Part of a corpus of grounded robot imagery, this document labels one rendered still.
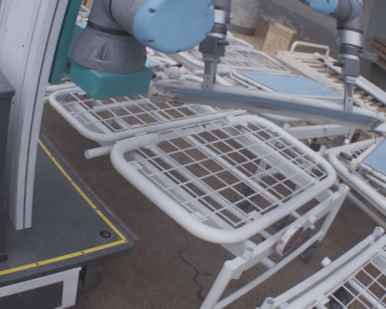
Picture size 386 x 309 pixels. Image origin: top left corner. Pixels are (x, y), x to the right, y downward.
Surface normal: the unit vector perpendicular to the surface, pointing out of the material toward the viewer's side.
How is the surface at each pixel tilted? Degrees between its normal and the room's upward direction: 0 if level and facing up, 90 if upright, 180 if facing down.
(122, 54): 70
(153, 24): 95
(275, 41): 90
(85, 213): 0
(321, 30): 90
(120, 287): 0
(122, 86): 90
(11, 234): 0
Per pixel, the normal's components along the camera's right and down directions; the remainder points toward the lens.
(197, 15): 0.44, 0.60
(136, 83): 0.65, 0.51
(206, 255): 0.27, -0.85
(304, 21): -0.68, 0.16
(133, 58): 0.73, 0.18
